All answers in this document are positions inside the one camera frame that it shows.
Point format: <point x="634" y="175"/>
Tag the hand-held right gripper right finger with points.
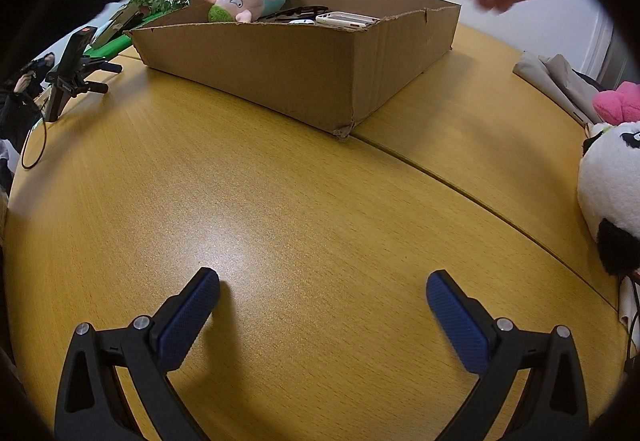
<point x="457" y="326"/>

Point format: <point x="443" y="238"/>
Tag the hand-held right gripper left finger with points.
<point x="185" y="316"/>

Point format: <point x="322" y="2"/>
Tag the brown cardboard box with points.
<point x="280" y="66"/>

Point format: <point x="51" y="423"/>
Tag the black sunglasses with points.
<point x="300" y="12"/>

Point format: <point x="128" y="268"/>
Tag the panda plush toy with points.
<point x="610" y="181"/>

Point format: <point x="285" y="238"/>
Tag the grey cloth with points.
<point x="555" y="81"/>

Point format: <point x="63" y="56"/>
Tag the black phone tripod stand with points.
<point x="67" y="71"/>

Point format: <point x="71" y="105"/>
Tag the green mat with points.
<point x="107" y="48"/>

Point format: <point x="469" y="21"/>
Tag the white earbuds case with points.
<point x="302" y="21"/>

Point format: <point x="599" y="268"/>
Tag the beige clear phone case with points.
<point x="345" y="18"/>

